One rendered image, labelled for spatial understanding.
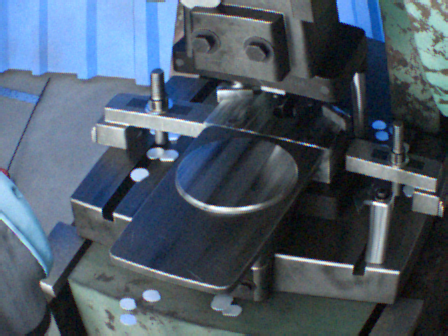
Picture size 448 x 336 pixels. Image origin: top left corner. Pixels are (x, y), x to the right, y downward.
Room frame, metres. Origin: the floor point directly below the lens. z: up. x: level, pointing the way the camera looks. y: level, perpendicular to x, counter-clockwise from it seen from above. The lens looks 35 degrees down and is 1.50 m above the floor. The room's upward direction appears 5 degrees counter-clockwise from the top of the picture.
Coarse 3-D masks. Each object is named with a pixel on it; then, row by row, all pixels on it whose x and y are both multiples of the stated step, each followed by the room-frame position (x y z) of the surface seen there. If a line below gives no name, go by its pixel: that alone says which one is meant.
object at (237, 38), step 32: (192, 0) 1.06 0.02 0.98; (224, 0) 1.06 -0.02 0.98; (256, 0) 1.04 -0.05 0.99; (288, 0) 1.02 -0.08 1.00; (192, 32) 1.04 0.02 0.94; (224, 32) 1.03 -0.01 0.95; (256, 32) 1.01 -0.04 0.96; (288, 32) 1.03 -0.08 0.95; (320, 32) 1.05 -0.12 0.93; (224, 64) 1.03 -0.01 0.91; (256, 64) 1.01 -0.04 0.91; (288, 64) 1.02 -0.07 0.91; (320, 64) 1.04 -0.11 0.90
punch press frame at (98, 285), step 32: (384, 0) 1.22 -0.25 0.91; (384, 32) 1.23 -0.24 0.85; (384, 64) 1.48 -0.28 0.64; (416, 64) 1.20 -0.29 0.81; (384, 96) 1.38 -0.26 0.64; (416, 96) 1.21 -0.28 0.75; (416, 128) 1.21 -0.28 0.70; (96, 256) 1.05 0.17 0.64; (96, 288) 0.98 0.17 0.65; (128, 288) 0.99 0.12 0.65; (160, 288) 0.99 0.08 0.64; (96, 320) 0.99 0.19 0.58; (160, 320) 0.94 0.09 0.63; (192, 320) 0.92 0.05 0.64; (224, 320) 0.92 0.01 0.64; (256, 320) 0.91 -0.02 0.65; (288, 320) 0.91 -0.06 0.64; (320, 320) 0.89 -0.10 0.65; (352, 320) 0.88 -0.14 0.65
